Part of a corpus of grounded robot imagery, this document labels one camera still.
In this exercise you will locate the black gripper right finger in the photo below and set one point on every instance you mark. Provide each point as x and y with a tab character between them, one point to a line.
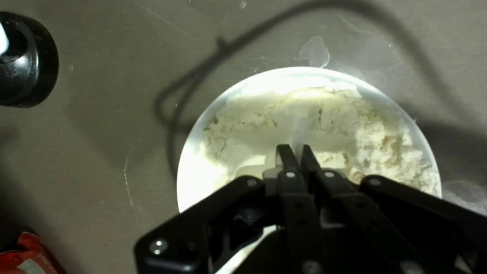
396	229

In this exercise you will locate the white bowl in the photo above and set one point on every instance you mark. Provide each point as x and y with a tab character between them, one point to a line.
252	86

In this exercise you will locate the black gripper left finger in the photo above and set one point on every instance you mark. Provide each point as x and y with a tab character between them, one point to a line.
228	223

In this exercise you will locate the black whey protein bag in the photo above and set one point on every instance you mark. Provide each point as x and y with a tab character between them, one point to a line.
24	256

